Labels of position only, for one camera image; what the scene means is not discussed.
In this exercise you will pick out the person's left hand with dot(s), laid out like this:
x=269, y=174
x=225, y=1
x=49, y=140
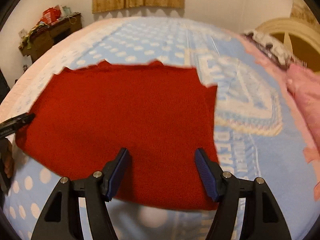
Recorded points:
x=6, y=157

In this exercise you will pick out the brown wooden desk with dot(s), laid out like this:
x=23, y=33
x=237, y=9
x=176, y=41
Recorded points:
x=56, y=33

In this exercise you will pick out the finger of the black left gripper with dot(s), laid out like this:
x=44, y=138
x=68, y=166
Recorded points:
x=13, y=124

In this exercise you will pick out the colourful clutter on desk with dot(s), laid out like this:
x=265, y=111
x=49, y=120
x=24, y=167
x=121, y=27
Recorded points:
x=38, y=29

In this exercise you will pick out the red knitted sweater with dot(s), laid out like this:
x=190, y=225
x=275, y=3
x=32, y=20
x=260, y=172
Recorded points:
x=160, y=114

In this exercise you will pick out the white patterned pillow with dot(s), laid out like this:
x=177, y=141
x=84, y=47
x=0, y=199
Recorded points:
x=273, y=49

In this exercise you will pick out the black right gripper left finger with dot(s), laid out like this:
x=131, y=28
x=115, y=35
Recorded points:
x=60, y=217

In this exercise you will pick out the beige door curtain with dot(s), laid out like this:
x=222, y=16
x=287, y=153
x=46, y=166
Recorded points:
x=300, y=10

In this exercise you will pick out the red gift bag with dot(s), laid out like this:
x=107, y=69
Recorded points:
x=50, y=15

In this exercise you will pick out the pink crumpled quilt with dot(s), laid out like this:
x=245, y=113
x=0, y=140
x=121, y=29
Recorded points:
x=303, y=84

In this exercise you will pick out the pink blue polka-dot bedspread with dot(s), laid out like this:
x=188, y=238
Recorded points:
x=259, y=130

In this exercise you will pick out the cream wooden round headboard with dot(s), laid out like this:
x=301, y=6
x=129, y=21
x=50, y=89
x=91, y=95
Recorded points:
x=300, y=37

